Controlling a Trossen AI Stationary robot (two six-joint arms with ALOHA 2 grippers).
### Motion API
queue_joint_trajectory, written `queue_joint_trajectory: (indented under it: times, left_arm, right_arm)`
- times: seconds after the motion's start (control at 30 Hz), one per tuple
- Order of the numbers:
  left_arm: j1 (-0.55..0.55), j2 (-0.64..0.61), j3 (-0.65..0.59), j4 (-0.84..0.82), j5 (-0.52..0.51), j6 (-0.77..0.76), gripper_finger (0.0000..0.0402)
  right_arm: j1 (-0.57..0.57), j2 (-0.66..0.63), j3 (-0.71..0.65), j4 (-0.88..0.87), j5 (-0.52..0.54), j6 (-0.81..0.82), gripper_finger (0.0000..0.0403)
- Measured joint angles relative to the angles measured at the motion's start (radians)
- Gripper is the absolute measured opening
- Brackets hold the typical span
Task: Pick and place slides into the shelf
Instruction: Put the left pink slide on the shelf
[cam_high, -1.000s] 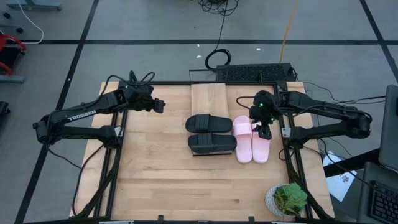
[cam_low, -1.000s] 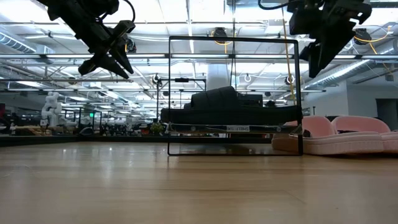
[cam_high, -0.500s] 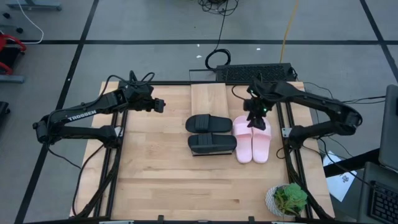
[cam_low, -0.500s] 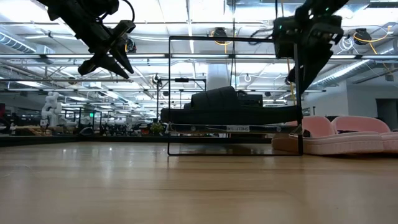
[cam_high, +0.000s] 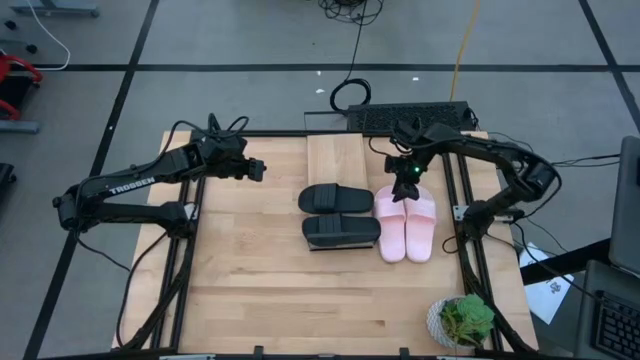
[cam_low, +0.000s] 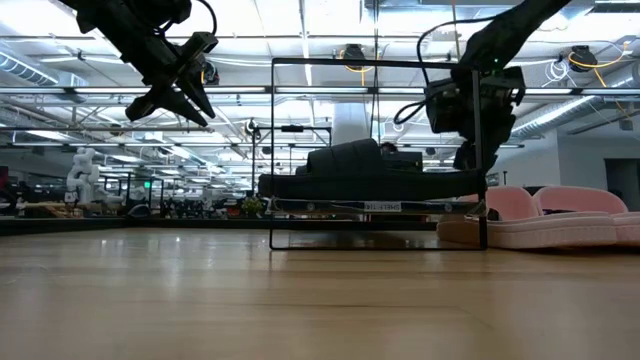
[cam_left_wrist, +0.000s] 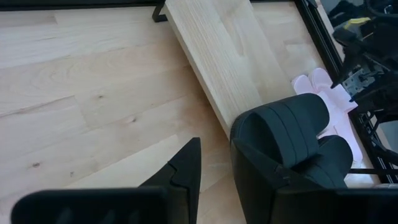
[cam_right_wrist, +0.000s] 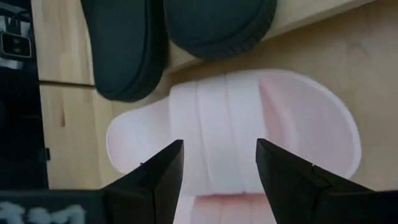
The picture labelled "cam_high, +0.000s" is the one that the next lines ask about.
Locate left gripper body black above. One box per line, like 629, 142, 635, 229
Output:
204, 138, 251, 181

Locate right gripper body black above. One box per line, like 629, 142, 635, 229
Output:
384, 151, 427, 188

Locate pink slide sandal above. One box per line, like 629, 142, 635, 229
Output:
373, 184, 407, 265
403, 184, 438, 264

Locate black slide sandal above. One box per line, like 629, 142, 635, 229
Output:
301, 213, 382, 250
297, 182, 375, 215

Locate potted green succulent plant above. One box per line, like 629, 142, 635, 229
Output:
426, 293, 496, 350

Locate black desk bar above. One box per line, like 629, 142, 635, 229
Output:
519, 238, 614, 286

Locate white paper sheet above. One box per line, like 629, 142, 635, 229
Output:
518, 242, 576, 325

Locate grey metal foot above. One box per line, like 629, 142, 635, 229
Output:
0, 119, 40, 135

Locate grey laptop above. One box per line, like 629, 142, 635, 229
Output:
573, 134, 640, 360

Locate red tubular cart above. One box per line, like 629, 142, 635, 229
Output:
0, 53, 45, 121

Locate grey metal base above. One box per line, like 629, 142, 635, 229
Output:
8, 0, 100, 18

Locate coiled black cable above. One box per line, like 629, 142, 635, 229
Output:
328, 24, 374, 116

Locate yellow power cord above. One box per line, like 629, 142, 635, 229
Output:
448, 0, 482, 103

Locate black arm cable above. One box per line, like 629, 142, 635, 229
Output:
115, 229, 171, 347

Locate black power cable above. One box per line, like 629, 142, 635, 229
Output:
549, 152, 621, 169

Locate tangled black cables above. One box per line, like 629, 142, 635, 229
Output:
317, 0, 385, 26

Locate white cable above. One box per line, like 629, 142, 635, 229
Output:
24, 0, 72, 71

